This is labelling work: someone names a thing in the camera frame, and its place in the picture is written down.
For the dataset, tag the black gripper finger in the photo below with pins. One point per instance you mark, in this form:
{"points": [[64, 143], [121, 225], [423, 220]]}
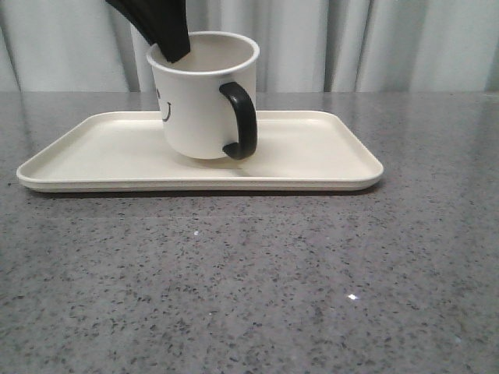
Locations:
{"points": [[161, 22]]}

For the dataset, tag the white smiley mug black handle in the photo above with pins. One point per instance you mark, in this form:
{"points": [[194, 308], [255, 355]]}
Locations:
{"points": [[207, 98]]}

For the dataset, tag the grey pleated curtain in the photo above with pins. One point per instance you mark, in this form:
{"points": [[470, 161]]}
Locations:
{"points": [[305, 46]]}

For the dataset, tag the cream rectangular plastic tray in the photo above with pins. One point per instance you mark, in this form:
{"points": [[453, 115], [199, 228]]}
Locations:
{"points": [[125, 151]]}

